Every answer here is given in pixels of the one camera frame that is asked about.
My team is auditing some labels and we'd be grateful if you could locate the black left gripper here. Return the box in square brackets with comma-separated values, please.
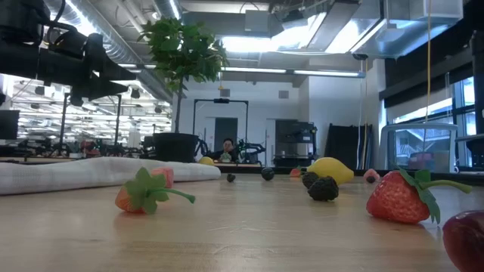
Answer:
[36, 32, 137, 107]

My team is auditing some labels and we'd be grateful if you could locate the white checkered cloth towel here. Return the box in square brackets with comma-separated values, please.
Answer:
[0, 156, 222, 196]

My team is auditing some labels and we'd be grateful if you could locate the pink raspberry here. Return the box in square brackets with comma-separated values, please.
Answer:
[362, 168, 381, 185]
[150, 167, 175, 189]

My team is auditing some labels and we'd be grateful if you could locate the strawberry with long stem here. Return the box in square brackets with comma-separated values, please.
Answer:
[114, 166, 197, 215]

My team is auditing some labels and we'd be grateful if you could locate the black blackberry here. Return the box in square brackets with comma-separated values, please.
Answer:
[307, 175, 340, 202]
[301, 172, 321, 190]

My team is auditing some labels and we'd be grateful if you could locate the large yellow lemon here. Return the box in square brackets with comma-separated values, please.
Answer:
[306, 156, 355, 187]

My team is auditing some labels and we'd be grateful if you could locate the large leafy red strawberry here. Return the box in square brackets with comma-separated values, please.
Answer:
[365, 165, 473, 225]

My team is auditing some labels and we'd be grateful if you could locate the dark red cherry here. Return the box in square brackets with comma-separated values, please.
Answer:
[442, 210, 484, 272]

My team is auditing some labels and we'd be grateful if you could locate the green potted plant black pot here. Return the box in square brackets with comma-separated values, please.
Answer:
[136, 17, 230, 163]

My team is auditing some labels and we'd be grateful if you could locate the dark background monitor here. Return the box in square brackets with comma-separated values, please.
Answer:
[0, 109, 20, 141]

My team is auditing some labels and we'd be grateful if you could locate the seated person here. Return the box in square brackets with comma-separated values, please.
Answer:
[209, 138, 239, 163]

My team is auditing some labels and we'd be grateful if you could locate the long ceiling light strip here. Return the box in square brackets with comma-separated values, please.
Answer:
[221, 66, 366, 79]

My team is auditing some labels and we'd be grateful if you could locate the black appliance cabinet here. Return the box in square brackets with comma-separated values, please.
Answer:
[272, 119, 318, 168]

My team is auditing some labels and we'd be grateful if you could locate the black curtain panel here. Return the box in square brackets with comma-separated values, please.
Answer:
[324, 123, 374, 171]

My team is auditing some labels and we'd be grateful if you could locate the black desk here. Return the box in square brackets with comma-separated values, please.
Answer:
[455, 132, 484, 171]

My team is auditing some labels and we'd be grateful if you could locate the tall black gantry frame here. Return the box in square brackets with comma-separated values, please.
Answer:
[58, 92, 123, 156]

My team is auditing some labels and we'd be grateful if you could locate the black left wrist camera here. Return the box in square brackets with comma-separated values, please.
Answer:
[45, 28, 90, 57]

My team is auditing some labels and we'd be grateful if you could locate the distant black gantry frame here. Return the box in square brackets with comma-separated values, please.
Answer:
[192, 97, 250, 163]

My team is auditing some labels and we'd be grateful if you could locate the large metal ceiling duct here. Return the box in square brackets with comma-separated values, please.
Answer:
[271, 0, 464, 60]

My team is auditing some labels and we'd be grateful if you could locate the black vertical post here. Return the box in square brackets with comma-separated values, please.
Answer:
[470, 29, 484, 169]

